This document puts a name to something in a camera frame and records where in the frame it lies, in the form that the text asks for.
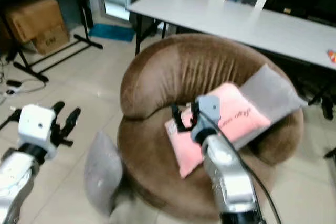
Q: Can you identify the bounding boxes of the pink printed pillow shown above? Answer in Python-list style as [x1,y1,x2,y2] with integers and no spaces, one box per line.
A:
[163,82,273,179]

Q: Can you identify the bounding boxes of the round brown velvet sofa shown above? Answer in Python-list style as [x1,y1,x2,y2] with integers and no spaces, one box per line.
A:
[118,33,306,220]

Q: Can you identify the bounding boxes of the small grey pillow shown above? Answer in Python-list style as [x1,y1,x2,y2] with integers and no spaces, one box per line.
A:
[83,130,126,217]

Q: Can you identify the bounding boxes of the large grey pillow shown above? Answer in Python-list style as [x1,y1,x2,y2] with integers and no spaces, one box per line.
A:
[232,63,310,150]

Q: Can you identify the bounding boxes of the teal floor mat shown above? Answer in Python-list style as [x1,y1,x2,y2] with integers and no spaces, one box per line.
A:
[89,23,136,43]

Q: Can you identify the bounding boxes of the black metal rack stand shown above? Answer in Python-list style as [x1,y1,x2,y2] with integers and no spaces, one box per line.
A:
[3,0,104,84]

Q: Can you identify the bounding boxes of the white power strip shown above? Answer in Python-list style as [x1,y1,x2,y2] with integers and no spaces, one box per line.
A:
[5,80,24,97]

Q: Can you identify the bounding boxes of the brown cardboard box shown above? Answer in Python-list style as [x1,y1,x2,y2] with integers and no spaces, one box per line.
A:
[3,0,72,56]

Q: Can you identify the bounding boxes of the long white table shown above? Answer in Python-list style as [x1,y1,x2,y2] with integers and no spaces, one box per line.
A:
[127,0,336,104]

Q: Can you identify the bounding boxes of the small orange object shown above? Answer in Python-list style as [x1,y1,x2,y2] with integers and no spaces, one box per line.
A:
[326,49,336,66]

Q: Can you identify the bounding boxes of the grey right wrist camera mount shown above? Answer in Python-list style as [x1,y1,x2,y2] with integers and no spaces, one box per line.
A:
[191,95,221,143]

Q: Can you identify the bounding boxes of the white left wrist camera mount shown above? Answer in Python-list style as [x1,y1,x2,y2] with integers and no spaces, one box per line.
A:
[17,104,56,152]

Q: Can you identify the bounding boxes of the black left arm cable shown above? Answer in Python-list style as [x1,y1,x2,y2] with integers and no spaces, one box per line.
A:
[0,109,23,130]

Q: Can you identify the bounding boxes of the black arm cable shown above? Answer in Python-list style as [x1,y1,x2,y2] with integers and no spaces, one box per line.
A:
[209,111,283,224]
[0,109,23,130]

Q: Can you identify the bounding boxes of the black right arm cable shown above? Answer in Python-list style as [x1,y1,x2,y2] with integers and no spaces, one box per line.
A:
[209,111,283,224]

